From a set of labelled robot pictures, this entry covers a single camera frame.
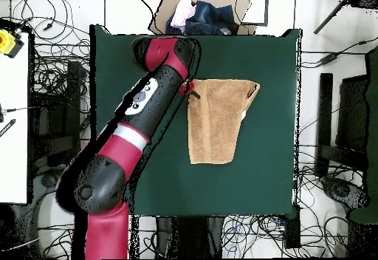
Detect tan terry towel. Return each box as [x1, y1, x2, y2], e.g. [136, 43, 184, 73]
[187, 78, 261, 165]

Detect purple dotted garment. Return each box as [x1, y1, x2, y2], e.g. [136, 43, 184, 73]
[165, 14, 188, 35]

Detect blue jeans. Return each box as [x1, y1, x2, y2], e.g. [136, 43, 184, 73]
[185, 0, 240, 35]

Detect pale pink garment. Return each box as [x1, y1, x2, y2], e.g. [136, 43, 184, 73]
[170, 0, 198, 32]

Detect cardboard box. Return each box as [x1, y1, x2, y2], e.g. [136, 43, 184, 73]
[147, 0, 258, 35]

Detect dark green table cloth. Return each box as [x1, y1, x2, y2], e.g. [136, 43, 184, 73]
[89, 24, 303, 220]

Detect black metal stand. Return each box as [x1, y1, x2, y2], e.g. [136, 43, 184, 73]
[315, 72, 370, 179]
[29, 60, 91, 171]

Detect round black base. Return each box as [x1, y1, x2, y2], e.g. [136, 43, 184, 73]
[39, 171, 60, 190]
[320, 176, 371, 215]

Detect black rectangular box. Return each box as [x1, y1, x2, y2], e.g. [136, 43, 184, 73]
[283, 205, 302, 250]

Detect white side table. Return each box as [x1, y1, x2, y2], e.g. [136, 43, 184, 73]
[0, 31, 30, 205]

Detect green cloth-covered table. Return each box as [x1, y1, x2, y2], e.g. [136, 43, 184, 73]
[348, 46, 378, 225]

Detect black striped tool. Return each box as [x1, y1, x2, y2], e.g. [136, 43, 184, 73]
[0, 118, 17, 139]

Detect yellow emergency stop button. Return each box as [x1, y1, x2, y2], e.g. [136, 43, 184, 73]
[0, 28, 25, 59]

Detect black tripod stand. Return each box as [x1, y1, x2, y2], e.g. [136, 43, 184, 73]
[312, 0, 378, 35]

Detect black power adapter cable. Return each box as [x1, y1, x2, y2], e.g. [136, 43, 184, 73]
[300, 36, 378, 68]

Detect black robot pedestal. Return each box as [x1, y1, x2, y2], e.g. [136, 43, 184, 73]
[155, 216, 225, 259]

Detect blue and black cable tangle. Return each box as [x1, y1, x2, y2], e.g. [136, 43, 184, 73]
[221, 214, 286, 259]

